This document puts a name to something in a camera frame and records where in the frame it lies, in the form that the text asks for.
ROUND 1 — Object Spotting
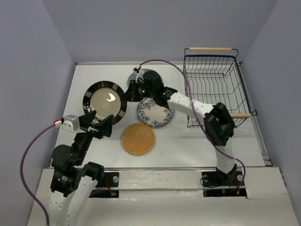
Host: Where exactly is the black wire dish rack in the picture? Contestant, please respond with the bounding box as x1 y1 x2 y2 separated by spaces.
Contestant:
183 47 258 127

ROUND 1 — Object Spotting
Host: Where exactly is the blue floral plate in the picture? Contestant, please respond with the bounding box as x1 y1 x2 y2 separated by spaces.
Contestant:
136 98 175 127

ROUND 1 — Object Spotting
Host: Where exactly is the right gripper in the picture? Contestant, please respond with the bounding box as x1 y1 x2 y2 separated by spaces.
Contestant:
120 80 155 102

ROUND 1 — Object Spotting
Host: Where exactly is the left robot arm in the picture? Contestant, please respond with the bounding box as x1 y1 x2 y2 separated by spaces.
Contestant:
48 111 114 226

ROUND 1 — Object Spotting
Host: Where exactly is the woven bamboo plate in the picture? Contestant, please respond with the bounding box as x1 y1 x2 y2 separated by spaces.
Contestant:
121 123 155 155

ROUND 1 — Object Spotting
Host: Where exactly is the large black striped plate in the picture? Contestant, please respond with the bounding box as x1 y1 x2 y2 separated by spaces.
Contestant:
82 81 127 125

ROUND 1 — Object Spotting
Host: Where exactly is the teal plate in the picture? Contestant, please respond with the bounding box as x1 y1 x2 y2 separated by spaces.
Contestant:
127 68 163 89

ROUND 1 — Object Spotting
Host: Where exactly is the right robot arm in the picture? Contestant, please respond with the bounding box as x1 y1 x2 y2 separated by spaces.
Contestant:
125 69 237 185

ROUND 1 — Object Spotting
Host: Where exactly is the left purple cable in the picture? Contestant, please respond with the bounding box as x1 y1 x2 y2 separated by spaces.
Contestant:
20 123 57 221

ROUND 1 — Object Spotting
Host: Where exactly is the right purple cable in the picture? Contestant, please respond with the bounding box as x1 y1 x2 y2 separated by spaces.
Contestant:
138 58 246 189

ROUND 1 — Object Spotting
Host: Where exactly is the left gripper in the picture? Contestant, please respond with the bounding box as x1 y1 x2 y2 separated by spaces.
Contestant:
73 109 114 163

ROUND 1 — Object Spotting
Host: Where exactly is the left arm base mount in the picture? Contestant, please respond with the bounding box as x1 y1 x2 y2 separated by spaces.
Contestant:
89 171 119 198

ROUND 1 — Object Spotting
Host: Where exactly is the purple cable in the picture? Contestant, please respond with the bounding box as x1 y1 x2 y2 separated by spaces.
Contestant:
20 123 57 221
138 58 246 189

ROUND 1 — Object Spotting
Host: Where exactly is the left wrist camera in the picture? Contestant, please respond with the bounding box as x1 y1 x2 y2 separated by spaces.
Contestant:
54 115 80 132

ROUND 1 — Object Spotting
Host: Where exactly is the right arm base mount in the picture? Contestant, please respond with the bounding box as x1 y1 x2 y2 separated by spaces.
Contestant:
200 170 247 198

